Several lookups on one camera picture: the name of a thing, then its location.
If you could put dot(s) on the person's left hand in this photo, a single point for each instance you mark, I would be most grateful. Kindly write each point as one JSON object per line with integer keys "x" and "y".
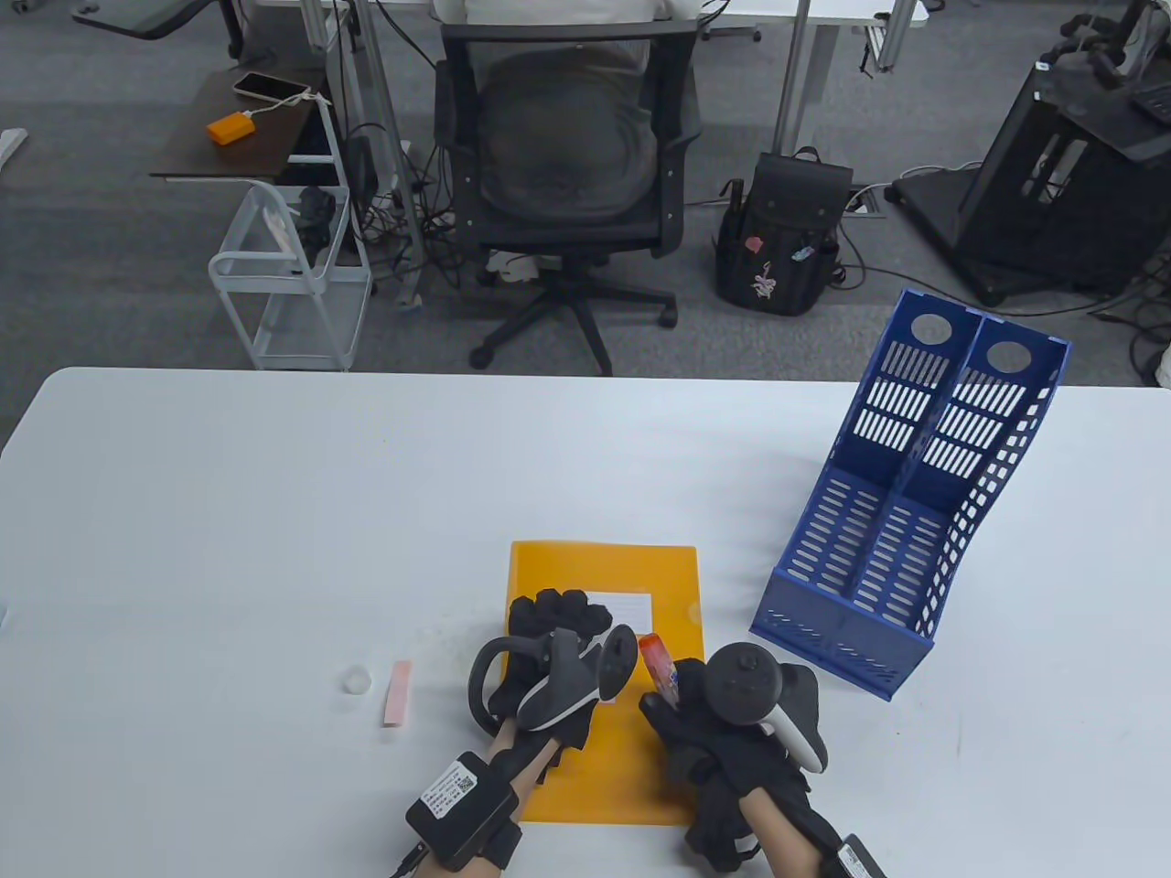
{"x": 549, "y": 613}

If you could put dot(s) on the person's right hand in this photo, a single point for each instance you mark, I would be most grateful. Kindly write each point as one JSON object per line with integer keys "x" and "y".
{"x": 714, "y": 768}

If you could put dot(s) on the yellow L-shaped folder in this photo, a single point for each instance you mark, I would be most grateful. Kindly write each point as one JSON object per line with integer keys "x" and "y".
{"x": 622, "y": 768}

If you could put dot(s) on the orange glue stick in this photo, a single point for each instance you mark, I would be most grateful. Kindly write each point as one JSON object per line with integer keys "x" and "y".
{"x": 657, "y": 663}

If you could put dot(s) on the pink sticky note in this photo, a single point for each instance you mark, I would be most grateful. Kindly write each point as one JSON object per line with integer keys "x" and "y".
{"x": 398, "y": 695}

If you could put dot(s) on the clear glue stick cap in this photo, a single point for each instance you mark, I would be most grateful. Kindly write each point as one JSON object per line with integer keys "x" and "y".
{"x": 357, "y": 679}

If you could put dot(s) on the person's right forearm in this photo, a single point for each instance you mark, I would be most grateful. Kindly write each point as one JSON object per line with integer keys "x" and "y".
{"x": 778, "y": 841}

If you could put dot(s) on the person's left forearm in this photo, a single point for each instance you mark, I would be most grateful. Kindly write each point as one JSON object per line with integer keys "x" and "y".
{"x": 501, "y": 743}

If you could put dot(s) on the black left hand controller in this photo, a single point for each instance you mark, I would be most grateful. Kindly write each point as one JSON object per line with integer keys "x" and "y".
{"x": 567, "y": 686}

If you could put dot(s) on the black hand controller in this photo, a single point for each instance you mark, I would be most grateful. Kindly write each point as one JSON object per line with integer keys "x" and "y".
{"x": 746, "y": 686}
{"x": 567, "y": 686}

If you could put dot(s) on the white label sticker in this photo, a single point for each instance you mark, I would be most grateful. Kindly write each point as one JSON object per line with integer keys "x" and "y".
{"x": 631, "y": 611}

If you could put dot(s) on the black right hand controller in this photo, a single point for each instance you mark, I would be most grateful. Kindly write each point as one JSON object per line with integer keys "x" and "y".
{"x": 746, "y": 686}

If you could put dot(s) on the blue plastic file rack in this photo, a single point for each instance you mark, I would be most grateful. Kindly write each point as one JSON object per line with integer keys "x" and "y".
{"x": 851, "y": 631}

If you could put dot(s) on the black mesh office chair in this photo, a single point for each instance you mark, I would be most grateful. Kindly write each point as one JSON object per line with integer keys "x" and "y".
{"x": 567, "y": 302}

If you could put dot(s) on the black backpack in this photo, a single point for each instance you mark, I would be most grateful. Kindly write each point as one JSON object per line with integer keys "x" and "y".
{"x": 778, "y": 229}

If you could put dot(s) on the black bag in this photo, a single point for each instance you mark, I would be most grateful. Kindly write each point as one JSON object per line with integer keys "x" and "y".
{"x": 316, "y": 215}

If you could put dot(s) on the floor socket box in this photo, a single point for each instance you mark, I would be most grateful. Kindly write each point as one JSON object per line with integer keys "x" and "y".
{"x": 864, "y": 201}

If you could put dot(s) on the brown side table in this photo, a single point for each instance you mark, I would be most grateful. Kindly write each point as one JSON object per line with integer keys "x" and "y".
{"x": 247, "y": 151}

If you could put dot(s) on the orange power bank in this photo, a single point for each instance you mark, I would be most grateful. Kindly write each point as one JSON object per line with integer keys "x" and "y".
{"x": 230, "y": 128}

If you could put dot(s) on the white desk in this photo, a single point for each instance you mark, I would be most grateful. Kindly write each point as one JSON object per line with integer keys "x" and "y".
{"x": 805, "y": 91}

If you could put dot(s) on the white smartphone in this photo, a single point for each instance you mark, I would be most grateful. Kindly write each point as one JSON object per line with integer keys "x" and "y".
{"x": 265, "y": 87}

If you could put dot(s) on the black equipment stand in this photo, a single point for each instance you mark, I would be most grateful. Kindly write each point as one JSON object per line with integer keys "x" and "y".
{"x": 1052, "y": 210}

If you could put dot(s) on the black equipment on stand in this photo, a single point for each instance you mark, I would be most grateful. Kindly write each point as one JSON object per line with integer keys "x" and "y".
{"x": 1098, "y": 55}

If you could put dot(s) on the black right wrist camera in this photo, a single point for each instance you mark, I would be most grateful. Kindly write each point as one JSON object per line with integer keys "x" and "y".
{"x": 855, "y": 861}

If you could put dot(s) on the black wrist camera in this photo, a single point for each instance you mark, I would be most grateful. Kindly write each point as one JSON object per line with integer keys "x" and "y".
{"x": 855, "y": 861}
{"x": 457, "y": 805}

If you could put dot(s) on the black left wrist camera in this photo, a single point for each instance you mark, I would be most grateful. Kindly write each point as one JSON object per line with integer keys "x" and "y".
{"x": 457, "y": 805}

